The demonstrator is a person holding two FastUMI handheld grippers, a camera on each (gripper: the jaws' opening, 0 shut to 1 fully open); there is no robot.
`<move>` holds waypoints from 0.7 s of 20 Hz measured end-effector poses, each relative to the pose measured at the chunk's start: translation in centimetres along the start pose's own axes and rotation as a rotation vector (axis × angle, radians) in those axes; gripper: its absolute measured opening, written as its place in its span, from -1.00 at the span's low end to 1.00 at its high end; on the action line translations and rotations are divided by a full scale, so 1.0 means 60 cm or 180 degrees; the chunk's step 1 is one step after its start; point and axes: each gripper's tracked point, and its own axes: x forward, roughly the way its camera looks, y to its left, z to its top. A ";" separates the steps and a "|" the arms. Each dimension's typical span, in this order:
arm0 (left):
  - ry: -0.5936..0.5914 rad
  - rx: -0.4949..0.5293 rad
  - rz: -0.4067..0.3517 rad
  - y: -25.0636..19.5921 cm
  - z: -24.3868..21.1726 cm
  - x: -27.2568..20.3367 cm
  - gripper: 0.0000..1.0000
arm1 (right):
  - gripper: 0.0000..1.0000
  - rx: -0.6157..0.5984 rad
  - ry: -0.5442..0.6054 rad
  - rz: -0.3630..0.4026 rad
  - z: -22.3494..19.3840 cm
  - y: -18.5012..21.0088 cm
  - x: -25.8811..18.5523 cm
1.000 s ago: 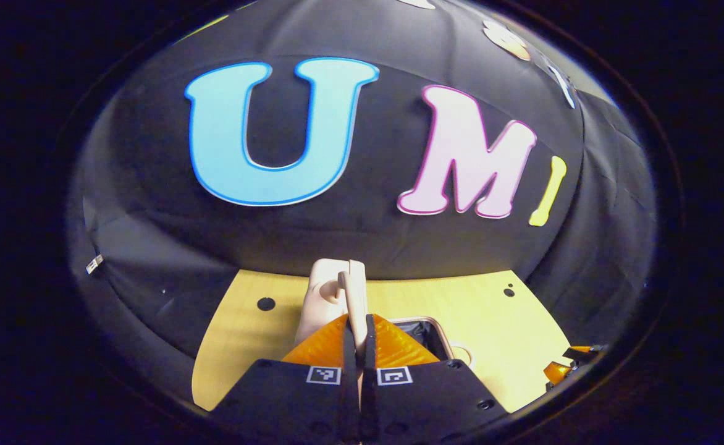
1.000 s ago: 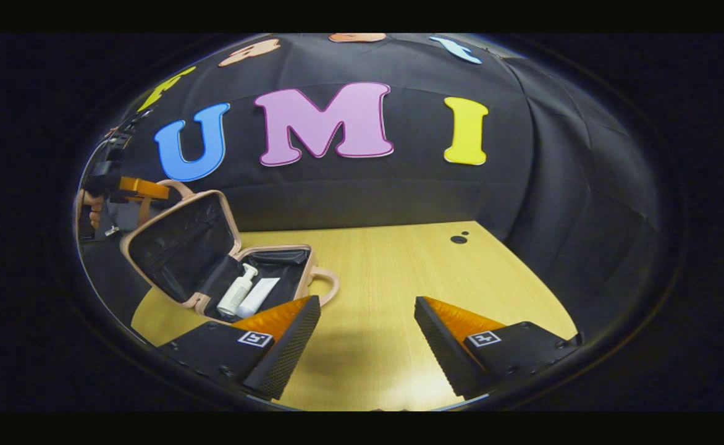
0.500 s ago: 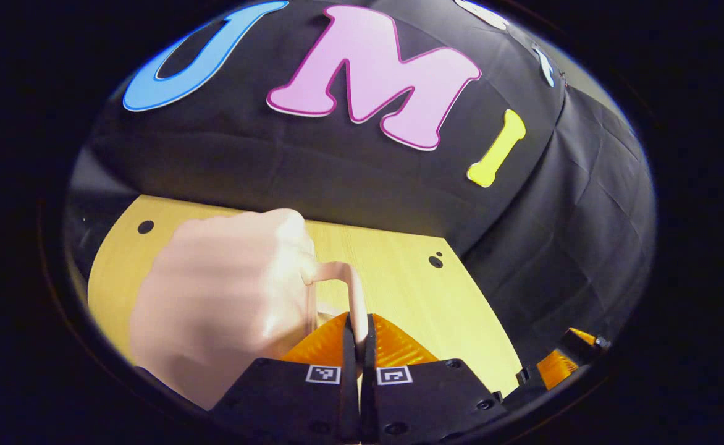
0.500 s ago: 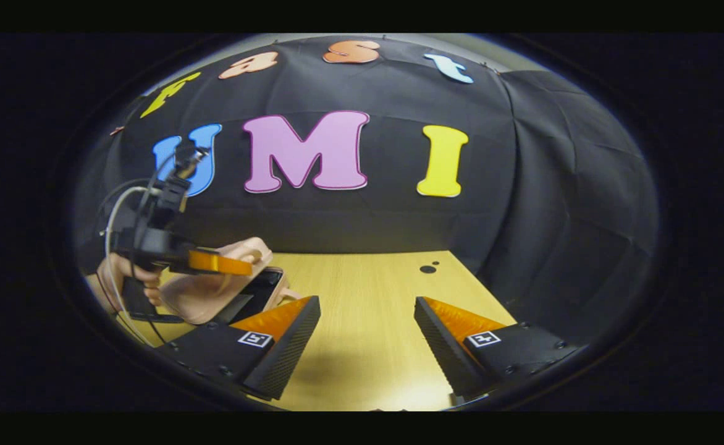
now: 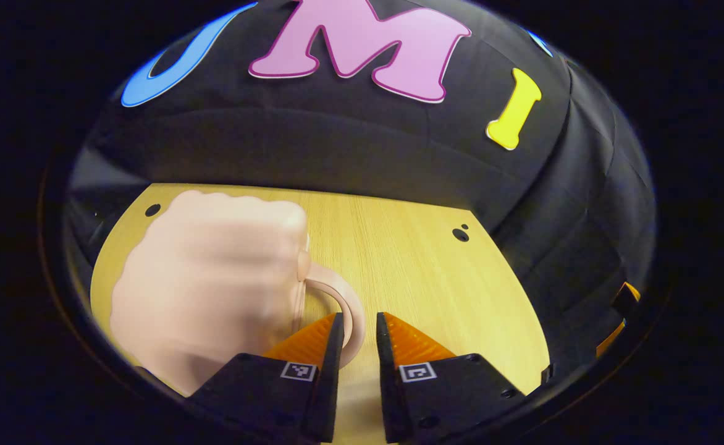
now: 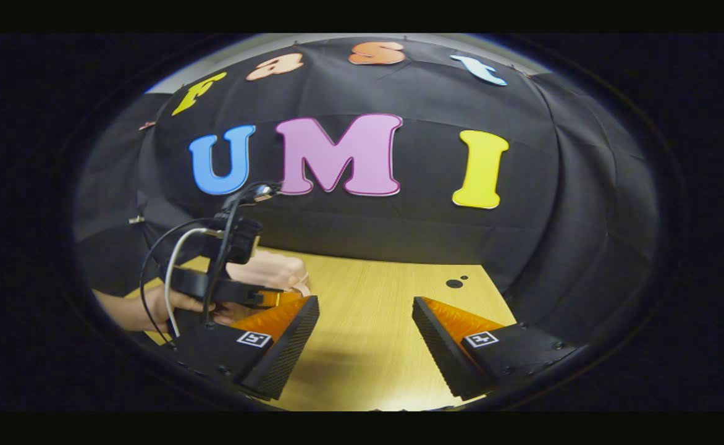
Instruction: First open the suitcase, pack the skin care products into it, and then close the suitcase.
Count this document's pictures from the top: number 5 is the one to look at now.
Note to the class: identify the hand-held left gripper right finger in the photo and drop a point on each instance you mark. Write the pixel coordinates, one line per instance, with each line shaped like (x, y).
(387, 377)

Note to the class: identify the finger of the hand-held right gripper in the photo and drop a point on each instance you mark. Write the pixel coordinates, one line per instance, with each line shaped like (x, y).
(624, 301)

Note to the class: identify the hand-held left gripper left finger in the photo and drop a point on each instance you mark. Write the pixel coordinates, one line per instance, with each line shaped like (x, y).
(328, 377)

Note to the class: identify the pink suitcase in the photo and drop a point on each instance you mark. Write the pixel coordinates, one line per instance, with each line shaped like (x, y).
(214, 278)

